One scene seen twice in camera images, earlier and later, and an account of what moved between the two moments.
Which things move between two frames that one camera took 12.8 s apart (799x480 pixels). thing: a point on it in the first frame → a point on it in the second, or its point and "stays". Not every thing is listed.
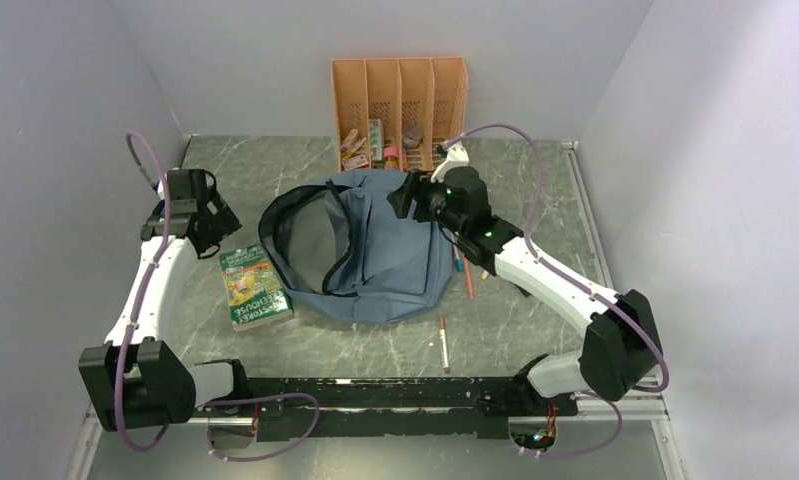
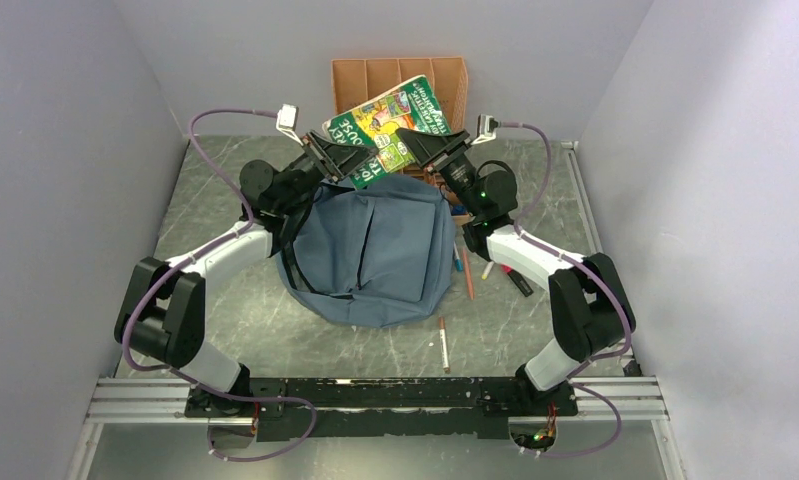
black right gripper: x=415 y=183 → x=432 y=149
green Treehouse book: x=256 y=295 → x=374 y=123
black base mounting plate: x=401 y=408 stays
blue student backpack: x=340 y=247 stays
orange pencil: x=469 y=277 stays
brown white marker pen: x=444 y=344 stays
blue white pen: x=458 y=261 stays
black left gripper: x=222 y=222 → x=340 y=160
